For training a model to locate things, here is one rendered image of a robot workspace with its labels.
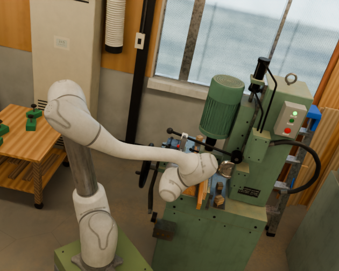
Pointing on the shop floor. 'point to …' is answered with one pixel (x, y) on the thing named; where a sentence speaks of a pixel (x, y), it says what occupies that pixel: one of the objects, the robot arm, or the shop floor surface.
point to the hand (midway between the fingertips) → (181, 144)
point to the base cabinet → (203, 245)
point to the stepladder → (276, 211)
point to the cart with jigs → (23, 150)
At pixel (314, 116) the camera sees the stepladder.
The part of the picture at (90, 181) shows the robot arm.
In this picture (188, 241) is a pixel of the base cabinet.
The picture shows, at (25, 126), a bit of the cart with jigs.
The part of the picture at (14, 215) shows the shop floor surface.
